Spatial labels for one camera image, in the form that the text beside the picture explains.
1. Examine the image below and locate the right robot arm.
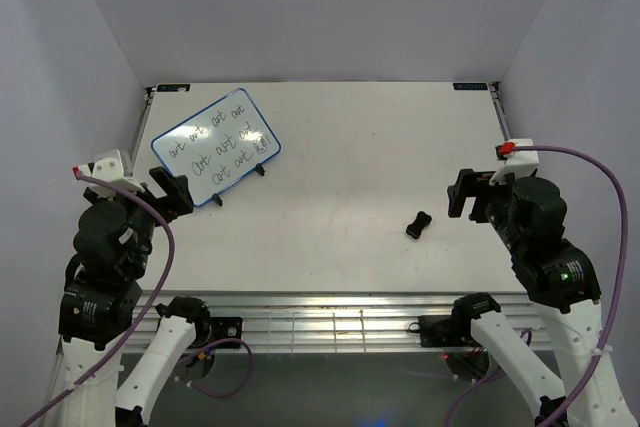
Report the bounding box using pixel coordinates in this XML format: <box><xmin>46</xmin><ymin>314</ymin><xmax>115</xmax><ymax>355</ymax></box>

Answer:
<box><xmin>447</xmin><ymin>169</ymin><xmax>639</xmax><ymax>426</ymax></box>

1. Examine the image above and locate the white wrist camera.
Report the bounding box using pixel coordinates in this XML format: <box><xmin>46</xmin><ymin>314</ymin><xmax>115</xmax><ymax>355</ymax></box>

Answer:
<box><xmin>489</xmin><ymin>138</ymin><xmax>539</xmax><ymax>185</ymax></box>
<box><xmin>73</xmin><ymin>149</ymin><xmax>143</xmax><ymax>193</ymax></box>

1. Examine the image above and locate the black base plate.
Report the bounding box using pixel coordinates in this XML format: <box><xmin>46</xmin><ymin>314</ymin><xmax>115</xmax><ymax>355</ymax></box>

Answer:
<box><xmin>205</xmin><ymin>317</ymin><xmax>244</xmax><ymax>344</ymax></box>
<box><xmin>417</xmin><ymin>315</ymin><xmax>460</xmax><ymax>348</ymax></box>

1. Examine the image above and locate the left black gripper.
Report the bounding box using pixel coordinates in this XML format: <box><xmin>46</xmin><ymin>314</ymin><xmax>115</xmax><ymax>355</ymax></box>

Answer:
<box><xmin>85</xmin><ymin>164</ymin><xmax>194</xmax><ymax>276</ymax></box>

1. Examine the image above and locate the blue framed small whiteboard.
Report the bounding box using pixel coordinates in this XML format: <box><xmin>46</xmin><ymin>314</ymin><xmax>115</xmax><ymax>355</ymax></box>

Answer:
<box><xmin>150</xmin><ymin>88</ymin><xmax>282</xmax><ymax>207</ymax></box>

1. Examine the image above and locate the aluminium front rail frame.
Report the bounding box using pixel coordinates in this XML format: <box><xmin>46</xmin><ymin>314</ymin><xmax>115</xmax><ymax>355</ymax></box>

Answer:
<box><xmin>119</xmin><ymin>291</ymin><xmax>556</xmax><ymax>356</ymax></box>

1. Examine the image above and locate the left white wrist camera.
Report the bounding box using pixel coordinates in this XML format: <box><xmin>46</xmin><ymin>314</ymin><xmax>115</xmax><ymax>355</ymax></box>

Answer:
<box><xmin>73</xmin><ymin>149</ymin><xmax>143</xmax><ymax>193</ymax></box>

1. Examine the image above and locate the purple cable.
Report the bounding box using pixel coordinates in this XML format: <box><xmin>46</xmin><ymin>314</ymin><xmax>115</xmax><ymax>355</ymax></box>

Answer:
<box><xmin>14</xmin><ymin>174</ymin><xmax>176</xmax><ymax>427</ymax></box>
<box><xmin>443</xmin><ymin>144</ymin><xmax>629</xmax><ymax>427</ymax></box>

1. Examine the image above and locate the black whiteboard eraser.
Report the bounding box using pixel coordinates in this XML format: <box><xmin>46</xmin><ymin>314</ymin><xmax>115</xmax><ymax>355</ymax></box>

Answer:
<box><xmin>405</xmin><ymin>211</ymin><xmax>432</xmax><ymax>240</ymax></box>

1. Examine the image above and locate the wire whiteboard easel stand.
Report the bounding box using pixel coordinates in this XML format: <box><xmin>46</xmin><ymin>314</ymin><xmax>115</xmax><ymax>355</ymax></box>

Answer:
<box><xmin>210</xmin><ymin>163</ymin><xmax>266</xmax><ymax>207</ymax></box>

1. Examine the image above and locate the left blue table label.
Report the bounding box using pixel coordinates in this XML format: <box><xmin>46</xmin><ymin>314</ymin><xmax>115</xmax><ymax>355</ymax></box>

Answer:
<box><xmin>156</xmin><ymin>84</ymin><xmax>191</xmax><ymax>93</ymax></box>

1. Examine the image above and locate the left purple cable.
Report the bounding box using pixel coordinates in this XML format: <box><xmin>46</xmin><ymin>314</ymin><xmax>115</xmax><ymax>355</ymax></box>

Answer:
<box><xmin>14</xmin><ymin>174</ymin><xmax>176</xmax><ymax>427</ymax></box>

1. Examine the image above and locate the blue table label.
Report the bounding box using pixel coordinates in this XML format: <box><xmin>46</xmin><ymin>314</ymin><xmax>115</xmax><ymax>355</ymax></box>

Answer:
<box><xmin>156</xmin><ymin>84</ymin><xmax>191</xmax><ymax>93</ymax></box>
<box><xmin>452</xmin><ymin>82</ymin><xmax>489</xmax><ymax>91</ymax></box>

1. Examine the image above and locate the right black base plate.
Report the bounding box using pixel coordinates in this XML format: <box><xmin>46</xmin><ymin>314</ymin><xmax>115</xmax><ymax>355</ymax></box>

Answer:
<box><xmin>417</xmin><ymin>315</ymin><xmax>460</xmax><ymax>348</ymax></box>

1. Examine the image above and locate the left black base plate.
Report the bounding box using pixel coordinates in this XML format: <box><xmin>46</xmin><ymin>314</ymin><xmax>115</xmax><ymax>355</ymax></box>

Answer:
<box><xmin>205</xmin><ymin>317</ymin><xmax>244</xmax><ymax>344</ymax></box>

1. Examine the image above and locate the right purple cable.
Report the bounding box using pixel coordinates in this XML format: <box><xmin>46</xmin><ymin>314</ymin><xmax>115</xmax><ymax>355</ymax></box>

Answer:
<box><xmin>443</xmin><ymin>144</ymin><xmax>629</xmax><ymax>427</ymax></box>

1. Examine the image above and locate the right blue table label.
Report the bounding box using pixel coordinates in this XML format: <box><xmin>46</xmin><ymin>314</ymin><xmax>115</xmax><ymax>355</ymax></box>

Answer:
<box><xmin>452</xmin><ymin>82</ymin><xmax>489</xmax><ymax>91</ymax></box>

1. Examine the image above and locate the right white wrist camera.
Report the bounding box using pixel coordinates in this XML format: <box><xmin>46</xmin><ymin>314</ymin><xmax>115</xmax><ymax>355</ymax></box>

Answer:
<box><xmin>489</xmin><ymin>138</ymin><xmax>539</xmax><ymax>185</ymax></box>

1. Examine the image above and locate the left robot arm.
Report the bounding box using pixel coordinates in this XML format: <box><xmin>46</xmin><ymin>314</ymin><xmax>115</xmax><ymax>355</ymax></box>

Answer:
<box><xmin>59</xmin><ymin>167</ymin><xmax>212</xmax><ymax>426</ymax></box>

